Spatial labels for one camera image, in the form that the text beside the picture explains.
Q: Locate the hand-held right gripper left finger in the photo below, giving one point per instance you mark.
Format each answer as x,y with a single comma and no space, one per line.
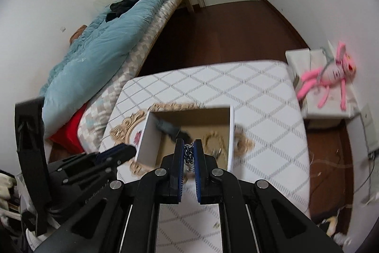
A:
179,173

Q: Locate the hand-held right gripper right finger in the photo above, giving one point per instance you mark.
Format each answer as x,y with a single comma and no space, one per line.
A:
198,176

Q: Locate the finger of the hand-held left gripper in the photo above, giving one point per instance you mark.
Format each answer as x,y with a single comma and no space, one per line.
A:
118,151
88,174

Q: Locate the white cardboard box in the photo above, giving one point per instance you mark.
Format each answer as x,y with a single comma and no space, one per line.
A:
189,122

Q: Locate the ornate gold framed tray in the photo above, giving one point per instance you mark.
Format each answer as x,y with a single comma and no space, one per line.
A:
124,128

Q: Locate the red pillow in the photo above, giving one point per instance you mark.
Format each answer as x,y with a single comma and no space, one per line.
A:
69,134

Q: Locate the white grid quilted pad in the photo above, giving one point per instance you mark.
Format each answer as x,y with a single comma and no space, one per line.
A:
260,110

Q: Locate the light blue duvet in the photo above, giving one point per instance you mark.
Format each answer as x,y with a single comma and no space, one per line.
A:
100,51

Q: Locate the brown pillow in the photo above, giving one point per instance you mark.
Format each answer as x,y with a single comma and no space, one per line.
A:
77,33

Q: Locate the pink plush toy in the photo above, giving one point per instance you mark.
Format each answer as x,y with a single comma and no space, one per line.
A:
334,70

